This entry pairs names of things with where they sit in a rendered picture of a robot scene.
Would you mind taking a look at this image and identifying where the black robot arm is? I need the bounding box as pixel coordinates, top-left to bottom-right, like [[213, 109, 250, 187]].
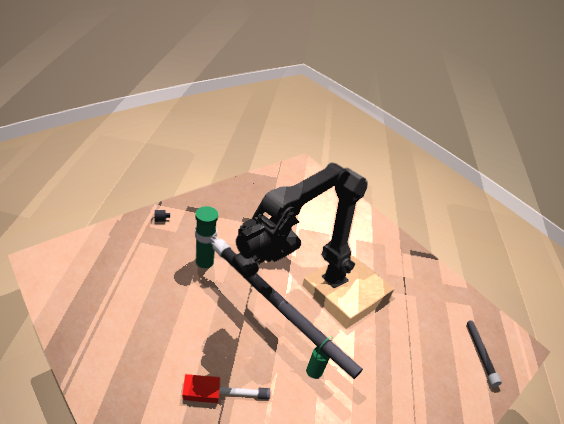
[[235, 162, 368, 288]]

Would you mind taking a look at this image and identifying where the black rod with white tip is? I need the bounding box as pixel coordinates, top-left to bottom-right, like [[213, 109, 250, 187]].
[[467, 320, 502, 388]]

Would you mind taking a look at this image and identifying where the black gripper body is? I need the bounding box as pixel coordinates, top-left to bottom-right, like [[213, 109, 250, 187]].
[[231, 229, 302, 279]]

